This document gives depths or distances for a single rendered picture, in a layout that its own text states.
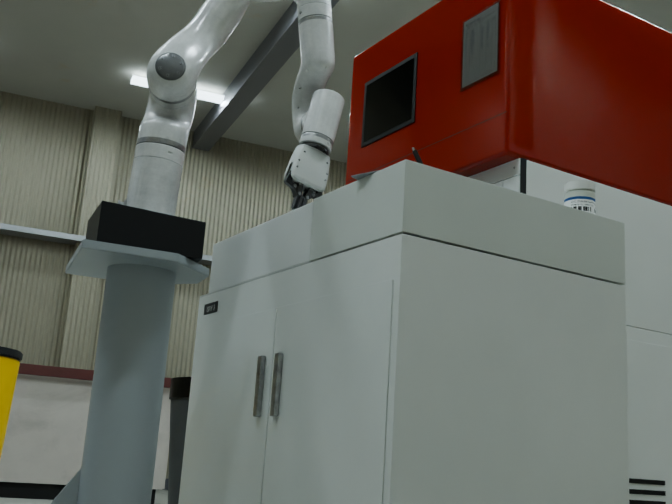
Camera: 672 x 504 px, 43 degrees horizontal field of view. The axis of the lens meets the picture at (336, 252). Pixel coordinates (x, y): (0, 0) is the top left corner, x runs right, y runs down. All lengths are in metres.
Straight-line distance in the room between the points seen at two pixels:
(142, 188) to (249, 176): 8.48
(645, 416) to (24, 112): 8.57
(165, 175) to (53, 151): 8.07
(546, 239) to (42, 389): 5.42
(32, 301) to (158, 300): 7.75
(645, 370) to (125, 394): 1.45
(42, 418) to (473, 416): 5.43
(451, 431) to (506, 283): 0.33
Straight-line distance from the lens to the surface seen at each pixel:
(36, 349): 9.68
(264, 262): 2.11
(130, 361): 1.98
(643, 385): 2.60
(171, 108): 2.22
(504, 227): 1.80
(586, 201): 2.06
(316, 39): 2.24
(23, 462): 6.86
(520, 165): 2.38
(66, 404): 6.88
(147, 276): 2.01
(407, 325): 1.60
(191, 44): 2.18
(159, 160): 2.09
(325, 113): 2.17
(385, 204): 1.69
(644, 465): 2.58
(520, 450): 1.76
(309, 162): 2.12
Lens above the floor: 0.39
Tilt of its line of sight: 14 degrees up
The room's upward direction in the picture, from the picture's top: 4 degrees clockwise
